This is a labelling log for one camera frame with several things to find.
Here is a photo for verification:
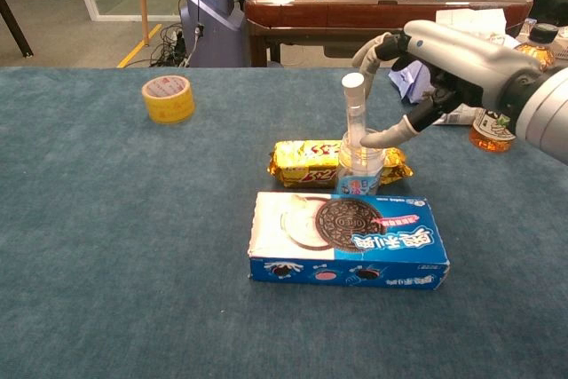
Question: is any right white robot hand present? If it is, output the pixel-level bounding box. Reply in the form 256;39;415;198
351;19;545;149

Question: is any clear test tube white cap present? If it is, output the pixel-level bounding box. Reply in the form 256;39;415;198
341;72;368;176

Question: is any green white snack bag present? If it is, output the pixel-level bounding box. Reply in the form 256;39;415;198
432;9;489;127

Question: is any pale lilac paper bag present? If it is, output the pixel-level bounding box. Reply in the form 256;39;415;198
388;59;434;105

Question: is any amber tea bottle black cap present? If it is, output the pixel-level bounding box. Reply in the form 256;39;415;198
469;22;559;154

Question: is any black bag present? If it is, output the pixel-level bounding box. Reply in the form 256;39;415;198
530;0;568;28

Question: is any brown mahjong table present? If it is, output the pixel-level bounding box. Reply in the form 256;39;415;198
242;0;533;68

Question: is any clear plastic jar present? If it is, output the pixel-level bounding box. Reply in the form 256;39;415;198
335;128;386;196

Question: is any golden biscuit packet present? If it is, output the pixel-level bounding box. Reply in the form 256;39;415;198
266;138;414;189

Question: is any blue Oreo cookie box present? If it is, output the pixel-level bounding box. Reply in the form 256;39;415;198
247;191;451;291

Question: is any yellow tape roll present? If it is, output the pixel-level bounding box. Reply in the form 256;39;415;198
141;75;196;125

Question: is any blue table mat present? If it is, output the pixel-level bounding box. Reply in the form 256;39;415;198
0;67;568;379

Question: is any black slanted table leg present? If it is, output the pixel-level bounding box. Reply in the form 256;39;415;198
0;0;35;59

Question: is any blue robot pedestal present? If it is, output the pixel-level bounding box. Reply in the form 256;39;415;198
179;0;248;68

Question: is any black tangled cable bundle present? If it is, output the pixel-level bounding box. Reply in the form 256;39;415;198
150;23;196;68

